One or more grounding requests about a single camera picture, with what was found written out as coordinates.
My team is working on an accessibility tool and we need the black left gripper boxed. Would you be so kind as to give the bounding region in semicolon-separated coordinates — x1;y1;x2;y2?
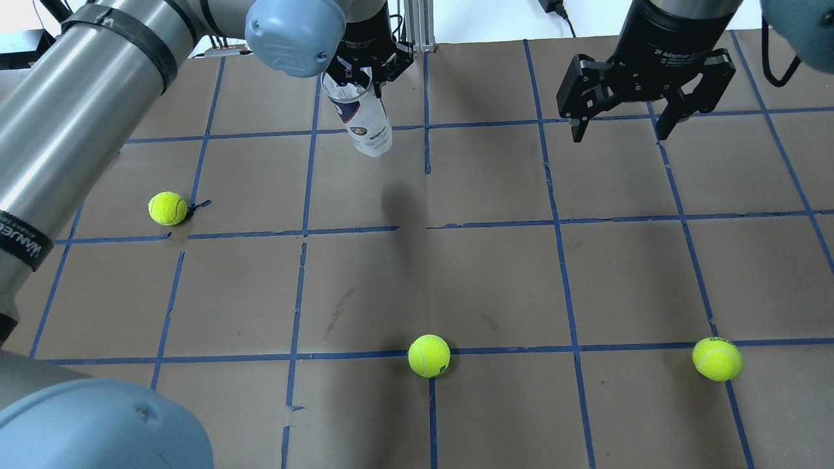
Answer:
326;1;414;98

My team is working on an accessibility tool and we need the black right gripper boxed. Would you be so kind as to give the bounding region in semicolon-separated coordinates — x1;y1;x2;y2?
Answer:
556;1;738;143

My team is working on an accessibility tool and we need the clear tennis ball can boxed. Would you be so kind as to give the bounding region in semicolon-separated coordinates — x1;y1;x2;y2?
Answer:
321;66;393;158

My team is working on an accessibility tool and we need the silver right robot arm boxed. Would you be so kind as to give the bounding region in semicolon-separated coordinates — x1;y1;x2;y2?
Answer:
556;1;833;143

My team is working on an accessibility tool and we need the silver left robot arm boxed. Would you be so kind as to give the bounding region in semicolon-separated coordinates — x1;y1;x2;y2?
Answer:
2;1;413;468

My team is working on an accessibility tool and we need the tennis ball left near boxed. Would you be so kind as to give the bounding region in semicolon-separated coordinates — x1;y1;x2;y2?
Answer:
148;191;190;226

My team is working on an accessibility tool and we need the tennis ball right side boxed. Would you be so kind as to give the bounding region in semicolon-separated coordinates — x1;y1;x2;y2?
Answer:
691;336;744;382

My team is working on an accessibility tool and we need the tennis ball centre near bases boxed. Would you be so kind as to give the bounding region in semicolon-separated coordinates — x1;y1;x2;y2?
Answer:
407;334;451;379

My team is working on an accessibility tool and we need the black power adapter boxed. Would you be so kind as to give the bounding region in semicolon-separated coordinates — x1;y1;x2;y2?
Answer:
538;0;577;38

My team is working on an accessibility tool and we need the aluminium frame post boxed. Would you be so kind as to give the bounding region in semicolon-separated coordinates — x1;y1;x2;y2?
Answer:
398;0;436;53

